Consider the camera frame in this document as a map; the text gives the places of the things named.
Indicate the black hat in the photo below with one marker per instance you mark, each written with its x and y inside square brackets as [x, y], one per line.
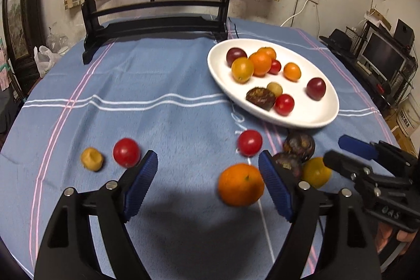
[337, 40]

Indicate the red cherry tomato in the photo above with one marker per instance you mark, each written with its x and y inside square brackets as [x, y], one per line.
[126, 152]
[275, 67]
[249, 143]
[284, 105]

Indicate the computer monitor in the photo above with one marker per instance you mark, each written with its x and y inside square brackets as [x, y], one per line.
[382, 57]

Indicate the yellow-green round fruit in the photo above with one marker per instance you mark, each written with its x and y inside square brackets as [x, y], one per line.
[316, 173]

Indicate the dark wooden framed cabinet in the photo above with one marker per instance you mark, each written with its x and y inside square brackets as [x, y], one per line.
[22, 28]

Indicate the large orange mandarin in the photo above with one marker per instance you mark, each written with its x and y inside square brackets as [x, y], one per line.
[240, 185]

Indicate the small orange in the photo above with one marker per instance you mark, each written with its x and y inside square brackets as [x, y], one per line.
[292, 72]

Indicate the dark red plum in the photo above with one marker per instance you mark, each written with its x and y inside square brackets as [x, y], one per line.
[233, 54]
[316, 88]

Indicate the red cherry tomato on plate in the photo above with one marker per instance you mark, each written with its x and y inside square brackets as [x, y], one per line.
[275, 67]

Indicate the orange mandarin left of pile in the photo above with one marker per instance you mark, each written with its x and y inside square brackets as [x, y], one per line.
[261, 63]

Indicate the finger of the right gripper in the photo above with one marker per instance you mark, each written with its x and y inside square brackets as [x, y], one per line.
[347, 167]
[359, 148]

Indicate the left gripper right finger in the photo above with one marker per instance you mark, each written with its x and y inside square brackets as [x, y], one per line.
[347, 250]

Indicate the white bucket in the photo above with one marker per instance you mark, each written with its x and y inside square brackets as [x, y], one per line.
[407, 116]

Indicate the dark mangosteen on plate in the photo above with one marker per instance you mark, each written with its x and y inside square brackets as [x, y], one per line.
[261, 97]

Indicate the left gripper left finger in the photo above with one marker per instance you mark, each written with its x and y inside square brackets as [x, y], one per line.
[67, 250]

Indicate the dark mangosteen front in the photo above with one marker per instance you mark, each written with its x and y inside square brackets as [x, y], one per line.
[290, 162]

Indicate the black speaker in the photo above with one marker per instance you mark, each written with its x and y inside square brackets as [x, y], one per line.
[404, 34]

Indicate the small yellow dented fruit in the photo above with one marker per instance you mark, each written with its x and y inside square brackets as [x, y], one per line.
[92, 159]

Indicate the small yellow-green fruit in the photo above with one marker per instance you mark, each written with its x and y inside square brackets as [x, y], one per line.
[275, 88]

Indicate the blue striped tablecloth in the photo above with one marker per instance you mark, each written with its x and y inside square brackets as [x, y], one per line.
[159, 92]

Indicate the white plastic bag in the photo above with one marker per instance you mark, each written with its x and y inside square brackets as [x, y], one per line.
[45, 59]

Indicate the dark mangosteen back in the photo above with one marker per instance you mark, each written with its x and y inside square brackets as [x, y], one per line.
[300, 144]

